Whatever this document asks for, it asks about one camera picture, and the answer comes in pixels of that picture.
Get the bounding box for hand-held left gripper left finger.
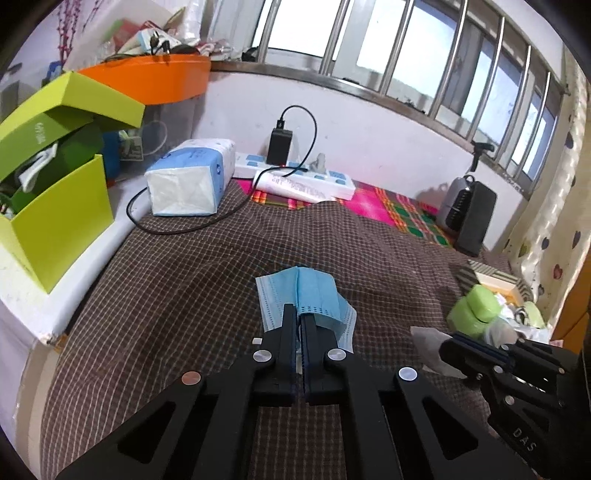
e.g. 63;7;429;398
55;302;296;480

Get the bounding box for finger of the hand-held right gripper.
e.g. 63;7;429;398
450;332;583;393
438;340;555;407

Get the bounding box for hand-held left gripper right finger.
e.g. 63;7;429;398
300;313;539;480

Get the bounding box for blue face mask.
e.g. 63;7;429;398
255;265;358;354

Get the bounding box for clear plastic bag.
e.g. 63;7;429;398
410;325;469;377

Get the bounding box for orange wooden furniture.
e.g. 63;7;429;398
551;272;591;354

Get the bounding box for light green plastic container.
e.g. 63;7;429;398
447;284;498;337

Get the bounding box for brown checkered tablecloth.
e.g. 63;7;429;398
39;178;555;480

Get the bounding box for white tube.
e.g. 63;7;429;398
253;173;338;204

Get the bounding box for white power strip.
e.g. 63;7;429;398
233;152;357;201

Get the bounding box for colourful plaid cloth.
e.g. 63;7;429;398
235;178;455;247

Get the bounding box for heart patterned curtain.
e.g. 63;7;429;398
501;46;591;324

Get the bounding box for grey small device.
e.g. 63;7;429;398
435;174;475;232

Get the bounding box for blue white tissue pack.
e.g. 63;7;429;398
144;137;237;217

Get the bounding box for black charger adapter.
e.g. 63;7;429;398
267;129;294;165

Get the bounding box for clear plastic storage bin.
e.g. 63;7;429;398
117;90;211;160

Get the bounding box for lime green box base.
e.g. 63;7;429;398
0;154;115;295

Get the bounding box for blue box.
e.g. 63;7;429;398
100;130;124;182

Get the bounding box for dark green box insert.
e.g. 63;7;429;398
0;122;106;217

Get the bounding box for orange bin lid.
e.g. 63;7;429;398
74;53;212;106

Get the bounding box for white plastic piece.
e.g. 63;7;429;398
17;142;60;193

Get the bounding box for window with metal bars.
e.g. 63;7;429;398
210;0;573;201

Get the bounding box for lime green box lid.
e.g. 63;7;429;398
0;71;146;183

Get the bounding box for clutter of packets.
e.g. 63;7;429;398
99;0;234;63

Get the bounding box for pink flower branches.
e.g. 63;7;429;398
55;0;105;63

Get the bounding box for black charger cable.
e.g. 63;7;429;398
126;105;319;235

